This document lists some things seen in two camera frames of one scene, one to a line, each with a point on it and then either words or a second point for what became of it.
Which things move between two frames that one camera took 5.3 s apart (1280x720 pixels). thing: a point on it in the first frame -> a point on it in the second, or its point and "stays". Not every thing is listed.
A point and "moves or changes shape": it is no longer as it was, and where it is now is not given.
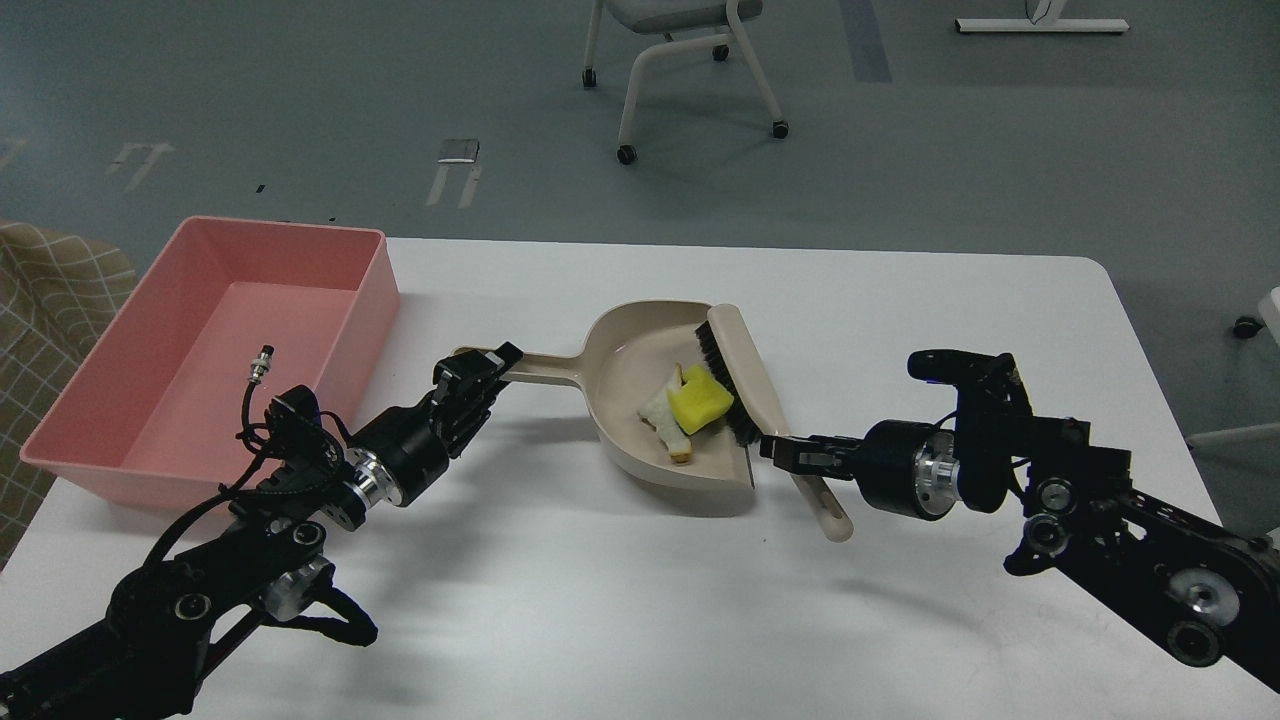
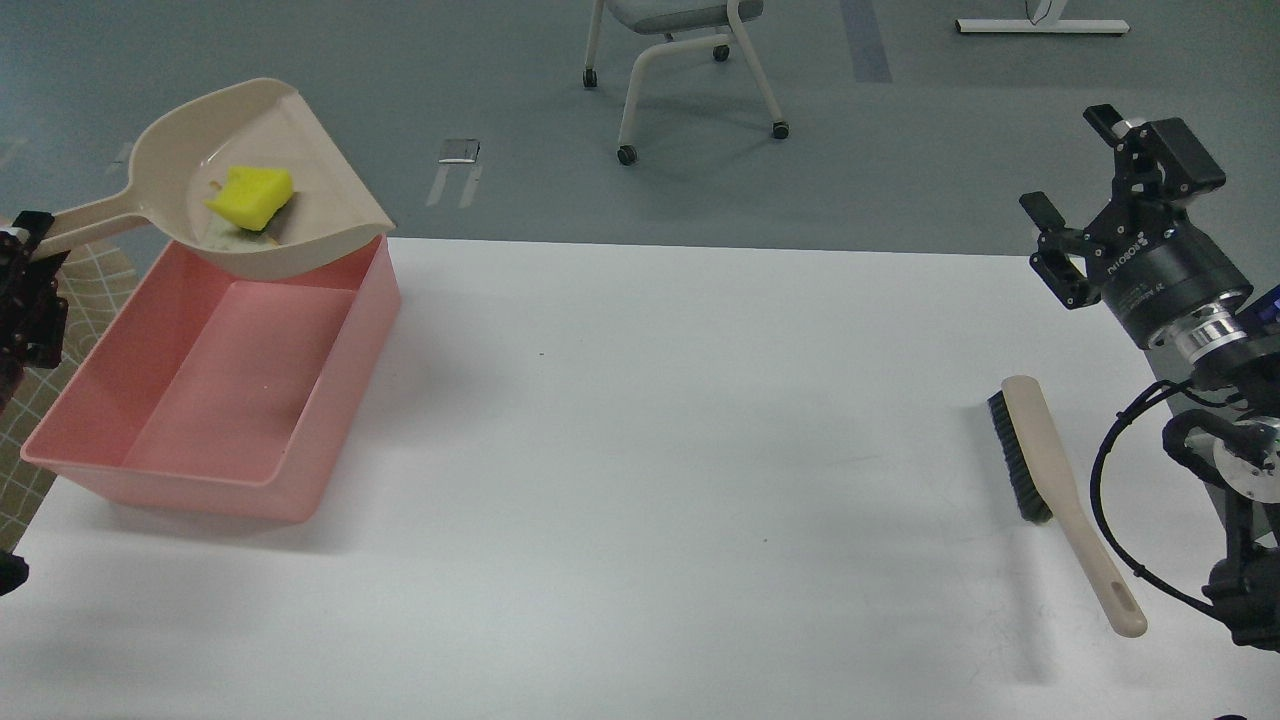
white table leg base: x=1039 y=25 stays
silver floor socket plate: x=458 y=151 stays
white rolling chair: x=677 y=17 stays
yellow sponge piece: x=700 y=401 -> x=251 y=195
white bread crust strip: x=659 y=414 -> x=234 y=238
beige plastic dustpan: x=626 y=357 -> x=244 y=125
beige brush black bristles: x=737 y=358 moves or changes shape
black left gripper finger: x=469 y=372 -> x=19 y=242
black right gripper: x=907 y=468 -> x=1152 y=267
